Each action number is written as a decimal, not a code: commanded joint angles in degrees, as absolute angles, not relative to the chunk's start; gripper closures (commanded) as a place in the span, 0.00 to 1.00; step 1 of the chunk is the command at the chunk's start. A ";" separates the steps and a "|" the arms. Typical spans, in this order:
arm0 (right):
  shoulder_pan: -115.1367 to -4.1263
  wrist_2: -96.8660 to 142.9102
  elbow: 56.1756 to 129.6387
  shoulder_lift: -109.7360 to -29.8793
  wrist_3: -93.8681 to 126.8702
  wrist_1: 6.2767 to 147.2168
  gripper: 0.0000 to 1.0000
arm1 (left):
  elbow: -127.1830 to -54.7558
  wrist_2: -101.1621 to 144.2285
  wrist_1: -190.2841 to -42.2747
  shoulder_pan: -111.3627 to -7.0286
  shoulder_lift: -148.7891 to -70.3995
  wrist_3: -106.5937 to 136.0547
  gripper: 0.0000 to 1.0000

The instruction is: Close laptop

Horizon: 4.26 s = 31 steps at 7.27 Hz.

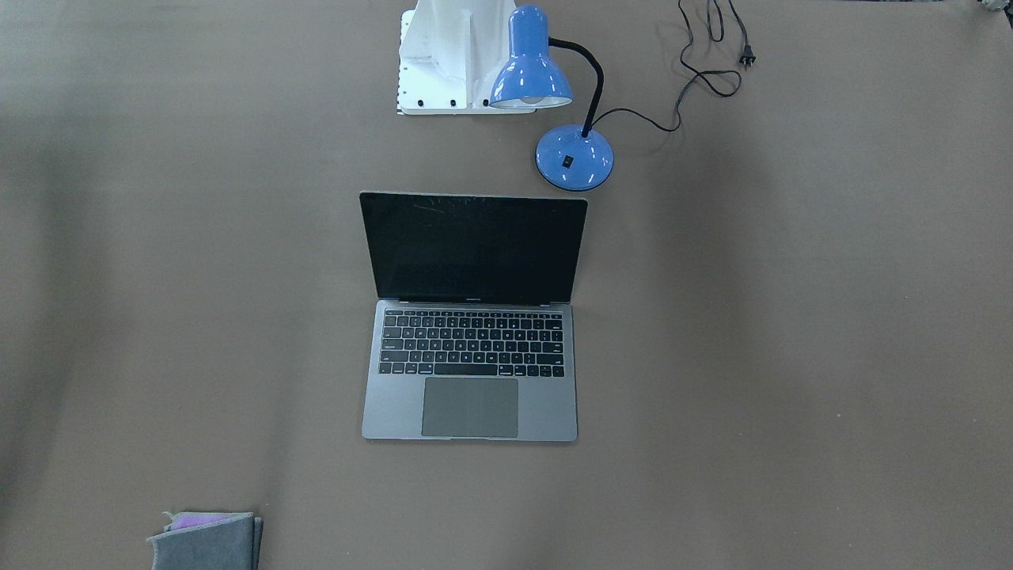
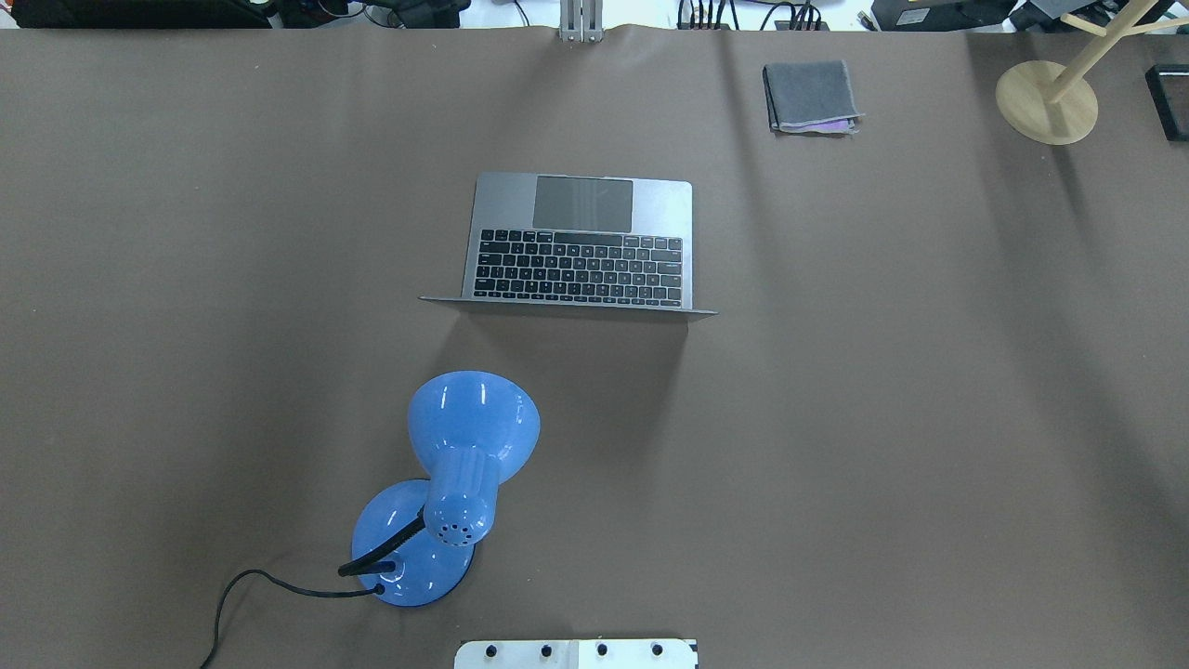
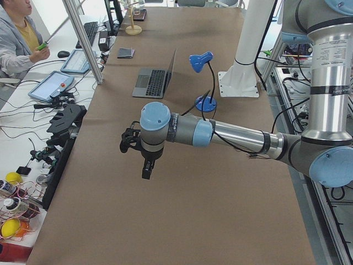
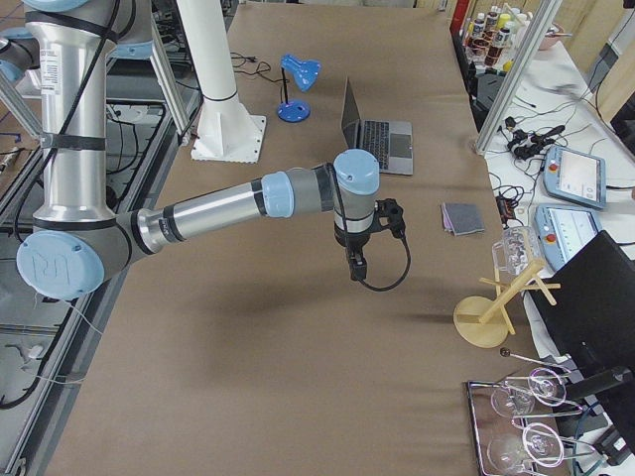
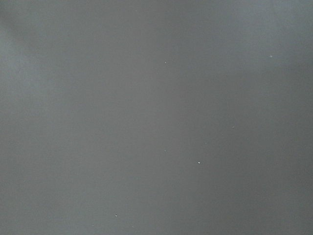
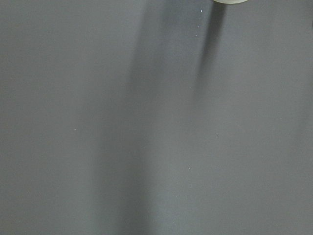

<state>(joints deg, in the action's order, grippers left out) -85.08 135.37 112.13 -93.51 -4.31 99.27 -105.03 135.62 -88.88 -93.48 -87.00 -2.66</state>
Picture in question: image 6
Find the wooden mug tree stand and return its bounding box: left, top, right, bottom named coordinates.
left=213, top=0, right=248, bottom=4

